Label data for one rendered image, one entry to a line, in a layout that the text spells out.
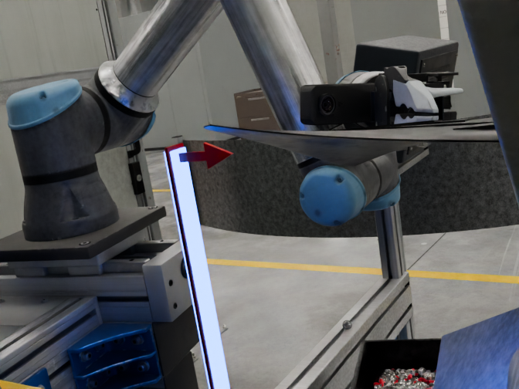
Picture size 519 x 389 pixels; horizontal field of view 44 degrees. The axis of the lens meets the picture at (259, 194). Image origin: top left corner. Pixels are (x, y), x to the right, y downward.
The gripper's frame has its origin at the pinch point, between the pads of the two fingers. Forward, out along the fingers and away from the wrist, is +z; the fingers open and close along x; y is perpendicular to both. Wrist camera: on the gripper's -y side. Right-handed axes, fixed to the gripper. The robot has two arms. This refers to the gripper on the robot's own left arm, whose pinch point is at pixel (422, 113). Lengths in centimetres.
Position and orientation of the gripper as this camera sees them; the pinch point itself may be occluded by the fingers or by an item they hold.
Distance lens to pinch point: 63.8
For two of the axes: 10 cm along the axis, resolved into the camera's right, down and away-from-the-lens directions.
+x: 0.5, 9.8, 2.0
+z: 1.1, 1.9, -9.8
